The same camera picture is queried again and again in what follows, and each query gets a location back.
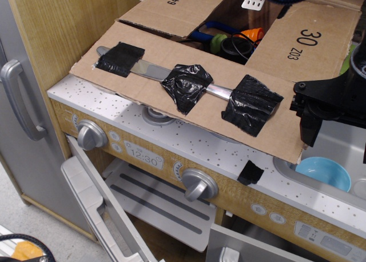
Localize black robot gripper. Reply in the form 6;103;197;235
291;41;365;147

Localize large cardboard box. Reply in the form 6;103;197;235
70;0;364;162

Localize grey toy sink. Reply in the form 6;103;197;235
273;121;365;210

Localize light blue bowl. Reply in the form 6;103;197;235
295;157;352;192

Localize black tape patch right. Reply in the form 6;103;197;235
221;74;284;137

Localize black tape patch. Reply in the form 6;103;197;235
95;42;145;78
221;74;284;137
160;64;213;115

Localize small black tape piece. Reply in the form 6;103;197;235
237;160;264;185

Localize toy kitchen stove unit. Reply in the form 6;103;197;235
47;75;365;261

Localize orange plastic cup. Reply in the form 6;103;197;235
238;27;265;45

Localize black round object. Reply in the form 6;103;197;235
218;37;253;65

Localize green plastic toy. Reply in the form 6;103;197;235
210;34;228;54

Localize right silver stove knob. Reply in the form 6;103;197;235
182;168;219;202

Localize silver stove knob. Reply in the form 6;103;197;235
182;168;219;202
77;120;108;150

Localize black tape patch middle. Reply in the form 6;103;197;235
160;64;213;115

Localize white perforated spatula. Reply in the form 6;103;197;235
241;0;265;11

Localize silver stove burner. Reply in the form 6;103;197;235
142;107;175;126

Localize white oven rack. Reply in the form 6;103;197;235
102;159;216;252

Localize silver metal bar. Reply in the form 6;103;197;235
96;46;233;100

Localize black tape patch left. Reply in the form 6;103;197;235
95;42;145;78

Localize left silver stove knob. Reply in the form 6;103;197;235
77;120;108;150

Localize open oven door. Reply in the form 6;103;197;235
61;135;157;261

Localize grey toy fridge door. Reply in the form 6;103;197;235
1;0;92;237

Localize orange object bottom left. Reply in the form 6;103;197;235
11;241;43;261

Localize blue plastic handle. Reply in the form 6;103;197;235
189;21;239;43

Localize silver fridge door handle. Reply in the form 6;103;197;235
1;59;47;141

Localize black cable bottom left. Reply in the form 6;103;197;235
0;233;55;262

